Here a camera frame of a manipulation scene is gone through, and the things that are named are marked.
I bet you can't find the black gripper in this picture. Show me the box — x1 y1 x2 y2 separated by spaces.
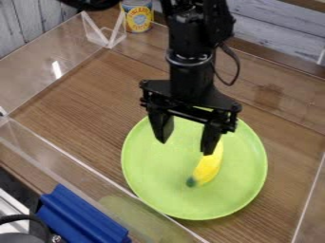
139 54 240 156

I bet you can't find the yellow toy banana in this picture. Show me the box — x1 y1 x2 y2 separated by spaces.
185 141 223 188

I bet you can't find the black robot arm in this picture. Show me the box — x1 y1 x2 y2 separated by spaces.
139 0 240 156

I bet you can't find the green round plate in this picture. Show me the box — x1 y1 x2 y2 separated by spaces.
120 118 267 220

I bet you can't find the yellow blue labelled can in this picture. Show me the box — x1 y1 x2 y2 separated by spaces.
120 0 153 33

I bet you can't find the blue plastic block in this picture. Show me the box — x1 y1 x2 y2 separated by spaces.
37 184 132 243

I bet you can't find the clear acrylic corner bracket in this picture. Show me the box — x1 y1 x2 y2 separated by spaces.
80 11 127 49

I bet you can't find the clear acrylic tray wall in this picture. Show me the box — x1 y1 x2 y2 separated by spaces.
0 117 209 243

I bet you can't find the black cable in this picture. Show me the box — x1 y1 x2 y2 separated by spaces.
0 214 52 243

